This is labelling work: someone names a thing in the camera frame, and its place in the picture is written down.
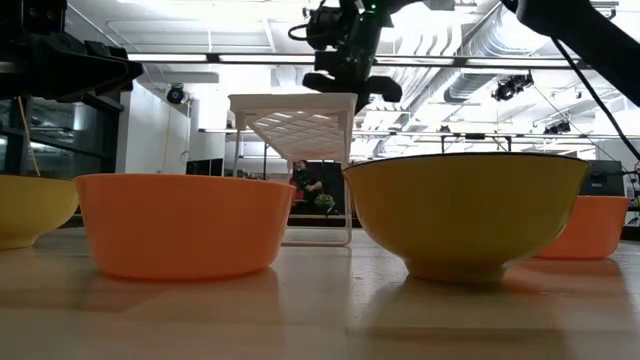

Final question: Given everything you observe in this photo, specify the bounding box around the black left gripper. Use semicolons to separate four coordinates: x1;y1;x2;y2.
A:
0;0;144;112

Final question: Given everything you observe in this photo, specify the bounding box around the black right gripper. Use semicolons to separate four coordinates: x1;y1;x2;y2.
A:
301;0;404;114

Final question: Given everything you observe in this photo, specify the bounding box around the yellow patterned ceramic bowl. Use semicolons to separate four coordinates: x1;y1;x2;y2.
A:
0;174;80;251
342;152;592;285

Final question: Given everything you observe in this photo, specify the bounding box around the orange plastic bowl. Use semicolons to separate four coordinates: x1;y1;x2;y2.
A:
73;173;297;281
533;195;632;261

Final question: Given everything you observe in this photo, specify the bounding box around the long linear light fixture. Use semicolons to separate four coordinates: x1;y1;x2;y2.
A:
127;52;584;70

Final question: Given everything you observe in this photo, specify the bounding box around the black round mounted device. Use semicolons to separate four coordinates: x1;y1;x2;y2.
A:
164;83;187;106

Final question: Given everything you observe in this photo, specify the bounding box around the person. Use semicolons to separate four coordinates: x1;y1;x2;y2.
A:
292;159;326;216

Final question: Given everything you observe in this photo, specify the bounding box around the black ceiling spotlight cluster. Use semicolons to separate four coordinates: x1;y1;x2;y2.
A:
491;72;535;103

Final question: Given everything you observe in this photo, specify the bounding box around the white wire rack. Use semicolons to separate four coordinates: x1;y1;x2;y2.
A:
228;92;359;248

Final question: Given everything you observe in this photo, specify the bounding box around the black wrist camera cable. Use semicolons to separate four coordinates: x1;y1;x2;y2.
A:
287;21;312;43

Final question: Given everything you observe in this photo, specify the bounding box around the thin yellow cable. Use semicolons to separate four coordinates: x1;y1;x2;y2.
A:
17;97;42;177

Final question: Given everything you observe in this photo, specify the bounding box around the thin black hanging cable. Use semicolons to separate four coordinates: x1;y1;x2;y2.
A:
548;35;640;162

